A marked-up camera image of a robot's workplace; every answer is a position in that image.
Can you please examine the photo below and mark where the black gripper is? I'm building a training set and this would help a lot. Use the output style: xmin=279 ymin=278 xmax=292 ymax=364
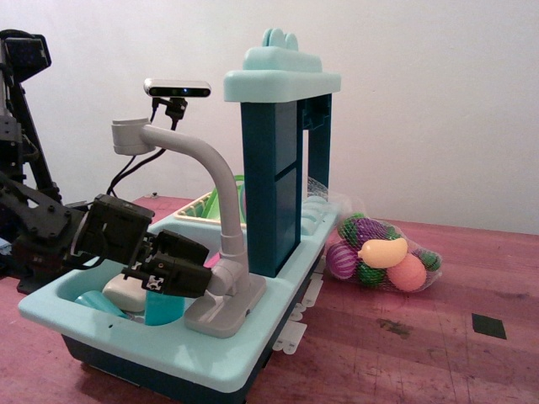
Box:
xmin=75 ymin=194 xmax=212 ymax=298

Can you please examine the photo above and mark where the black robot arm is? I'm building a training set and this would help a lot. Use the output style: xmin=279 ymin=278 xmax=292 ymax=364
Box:
xmin=1 ymin=29 xmax=211 ymax=298

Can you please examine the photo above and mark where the teal toy cup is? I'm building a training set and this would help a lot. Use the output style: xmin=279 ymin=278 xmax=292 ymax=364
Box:
xmin=144 ymin=291 xmax=185 ymax=326

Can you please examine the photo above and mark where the white toy soap bar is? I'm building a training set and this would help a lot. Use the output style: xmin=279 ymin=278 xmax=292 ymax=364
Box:
xmin=102 ymin=274 xmax=146 ymax=313

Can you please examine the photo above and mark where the cream dish rack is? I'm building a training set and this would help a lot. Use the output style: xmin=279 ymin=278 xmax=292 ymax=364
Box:
xmin=173 ymin=192 xmax=221 ymax=225

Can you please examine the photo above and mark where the green toy plate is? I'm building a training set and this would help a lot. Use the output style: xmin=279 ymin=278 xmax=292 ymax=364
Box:
xmin=201 ymin=174 xmax=246 ymax=225

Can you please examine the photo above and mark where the grey toy faucet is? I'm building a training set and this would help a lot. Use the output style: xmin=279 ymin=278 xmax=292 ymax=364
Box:
xmin=112 ymin=118 xmax=266 ymax=338

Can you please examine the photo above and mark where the teal toy kitchen sink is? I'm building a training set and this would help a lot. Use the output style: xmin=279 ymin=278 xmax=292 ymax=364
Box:
xmin=19 ymin=29 xmax=340 ymax=403

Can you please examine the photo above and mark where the mesh bag of toy food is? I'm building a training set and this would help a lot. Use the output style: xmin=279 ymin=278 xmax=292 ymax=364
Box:
xmin=302 ymin=178 xmax=442 ymax=293

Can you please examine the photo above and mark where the yellow toy fruit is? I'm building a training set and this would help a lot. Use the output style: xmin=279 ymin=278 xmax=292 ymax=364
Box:
xmin=357 ymin=238 xmax=408 ymax=268

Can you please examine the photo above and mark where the orange toy egg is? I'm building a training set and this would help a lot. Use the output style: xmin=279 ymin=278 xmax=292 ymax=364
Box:
xmin=387 ymin=253 xmax=426 ymax=292

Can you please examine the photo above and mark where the black tape patch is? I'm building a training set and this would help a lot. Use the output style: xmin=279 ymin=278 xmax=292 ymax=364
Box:
xmin=472 ymin=313 xmax=507 ymax=340

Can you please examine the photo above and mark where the black camera cable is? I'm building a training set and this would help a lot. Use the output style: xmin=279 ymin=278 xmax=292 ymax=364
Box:
xmin=105 ymin=95 xmax=187 ymax=203

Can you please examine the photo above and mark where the silver depth camera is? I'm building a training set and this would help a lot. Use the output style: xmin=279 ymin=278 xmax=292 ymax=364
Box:
xmin=143 ymin=78 xmax=211 ymax=98

